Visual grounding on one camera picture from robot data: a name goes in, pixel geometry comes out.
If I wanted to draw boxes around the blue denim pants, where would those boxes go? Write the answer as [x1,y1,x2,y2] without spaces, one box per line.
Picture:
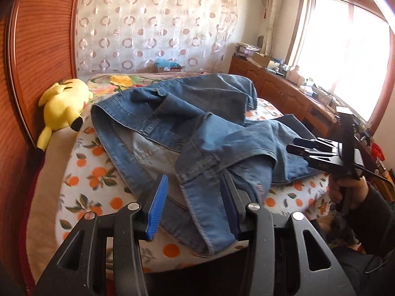
[91,73,318,255]

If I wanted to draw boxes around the cream window curtain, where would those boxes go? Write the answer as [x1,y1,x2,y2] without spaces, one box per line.
[262,0,287,56]

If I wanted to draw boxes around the orange-print bed sheet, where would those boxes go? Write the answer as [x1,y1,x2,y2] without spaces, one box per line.
[59,97,335,273]

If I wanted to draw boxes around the cardboard box with blue cloth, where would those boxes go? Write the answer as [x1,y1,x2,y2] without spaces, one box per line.
[154,57,186,73]

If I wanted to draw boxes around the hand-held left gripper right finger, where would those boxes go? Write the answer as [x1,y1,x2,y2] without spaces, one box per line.
[220,171,355,296]

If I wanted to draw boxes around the circle-patterned curtain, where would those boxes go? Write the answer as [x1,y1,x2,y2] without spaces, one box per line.
[76,0,239,74]

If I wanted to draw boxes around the person's right hand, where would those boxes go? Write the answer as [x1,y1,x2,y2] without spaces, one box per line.
[328,176,370,214]

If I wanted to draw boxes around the floral blanket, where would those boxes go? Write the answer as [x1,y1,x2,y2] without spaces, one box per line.
[86,73,201,97]

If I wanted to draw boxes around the red bed base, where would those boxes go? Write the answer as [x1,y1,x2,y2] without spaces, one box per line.
[17,173,40,287]

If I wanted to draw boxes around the yellow plush toy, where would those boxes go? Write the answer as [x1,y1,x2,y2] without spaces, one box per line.
[38,78,93,151]

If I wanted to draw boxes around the wooden cabinet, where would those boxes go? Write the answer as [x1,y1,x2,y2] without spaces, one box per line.
[229,54,341,140]

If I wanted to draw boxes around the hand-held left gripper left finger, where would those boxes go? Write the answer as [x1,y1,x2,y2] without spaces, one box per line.
[37,173,169,296]

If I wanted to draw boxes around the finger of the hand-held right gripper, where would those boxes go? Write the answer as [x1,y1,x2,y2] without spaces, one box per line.
[286,146,343,172]
[293,137,340,154]

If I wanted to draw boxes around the window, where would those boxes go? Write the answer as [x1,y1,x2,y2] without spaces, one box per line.
[285,0,392,134]

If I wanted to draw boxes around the person's right forearm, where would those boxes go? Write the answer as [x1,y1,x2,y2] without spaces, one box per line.
[349,181,395,256]

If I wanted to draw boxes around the open cardboard box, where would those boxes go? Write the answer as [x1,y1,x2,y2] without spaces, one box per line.
[251,52,274,69]

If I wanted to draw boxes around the beige bed cover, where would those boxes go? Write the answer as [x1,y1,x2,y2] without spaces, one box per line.
[26,126,103,273]

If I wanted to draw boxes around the stack of papers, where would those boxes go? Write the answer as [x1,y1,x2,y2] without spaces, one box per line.
[236,42,261,57]

